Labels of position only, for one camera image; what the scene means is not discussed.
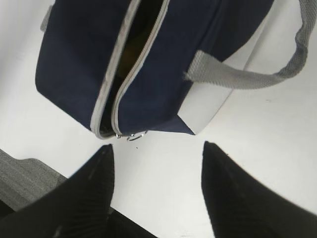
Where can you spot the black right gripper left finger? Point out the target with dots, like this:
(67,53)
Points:
(78,208)

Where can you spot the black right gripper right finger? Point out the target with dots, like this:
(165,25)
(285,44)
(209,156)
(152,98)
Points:
(239,206)

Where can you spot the navy and white lunch bag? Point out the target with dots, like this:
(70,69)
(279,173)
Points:
(122,67)

